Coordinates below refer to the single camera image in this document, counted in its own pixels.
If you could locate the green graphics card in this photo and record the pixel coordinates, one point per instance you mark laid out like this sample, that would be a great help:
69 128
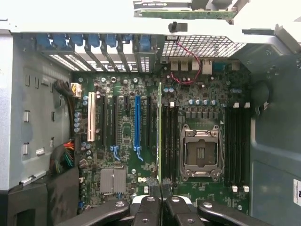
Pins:
188 13

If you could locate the blue slot retention clip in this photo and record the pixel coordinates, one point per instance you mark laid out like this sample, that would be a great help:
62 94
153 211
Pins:
144 43
94 41
77 40
60 40
110 40
43 41
127 38

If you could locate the long black expansion slot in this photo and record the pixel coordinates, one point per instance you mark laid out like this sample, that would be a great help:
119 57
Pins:
148 120
104 120
115 120

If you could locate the black round case mount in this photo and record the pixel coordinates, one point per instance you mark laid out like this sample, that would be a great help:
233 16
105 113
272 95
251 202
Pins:
261 96

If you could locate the metal CPU socket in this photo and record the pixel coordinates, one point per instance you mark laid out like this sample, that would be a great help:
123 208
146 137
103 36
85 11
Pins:
202 153

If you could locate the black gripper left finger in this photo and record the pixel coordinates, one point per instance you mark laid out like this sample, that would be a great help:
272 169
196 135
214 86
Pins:
145 212

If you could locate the black intrusion switch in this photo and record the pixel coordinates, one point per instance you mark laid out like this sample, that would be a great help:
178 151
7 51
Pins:
177 26

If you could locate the grey metal PC case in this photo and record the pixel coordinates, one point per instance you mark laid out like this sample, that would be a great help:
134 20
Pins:
35 113

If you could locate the silver chipset heatsink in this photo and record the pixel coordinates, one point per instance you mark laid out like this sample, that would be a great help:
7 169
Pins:
113 180

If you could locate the white sticker label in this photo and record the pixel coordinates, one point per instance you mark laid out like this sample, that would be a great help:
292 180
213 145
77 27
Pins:
297 191

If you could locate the white power connector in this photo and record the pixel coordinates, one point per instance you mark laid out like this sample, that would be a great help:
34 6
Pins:
75 90

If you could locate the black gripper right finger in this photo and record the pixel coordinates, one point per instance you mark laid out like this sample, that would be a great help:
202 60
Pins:
178 212

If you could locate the white expansion slot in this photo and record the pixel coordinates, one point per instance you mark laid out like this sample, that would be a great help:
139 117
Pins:
91 117

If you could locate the silver rear port block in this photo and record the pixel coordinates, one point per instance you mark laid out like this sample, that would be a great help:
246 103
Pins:
207 66

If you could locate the green motherboard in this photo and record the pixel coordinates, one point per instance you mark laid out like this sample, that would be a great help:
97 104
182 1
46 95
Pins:
202 113

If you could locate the blue expansion slot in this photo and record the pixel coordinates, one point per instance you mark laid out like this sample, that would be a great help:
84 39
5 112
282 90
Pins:
137 122

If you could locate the short black expansion slot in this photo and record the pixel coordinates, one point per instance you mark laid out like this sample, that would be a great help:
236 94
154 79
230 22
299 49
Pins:
126 103

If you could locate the black RAM slot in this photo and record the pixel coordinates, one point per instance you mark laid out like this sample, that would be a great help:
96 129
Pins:
177 141
239 146
234 146
227 146
246 146
165 141
173 141
169 141

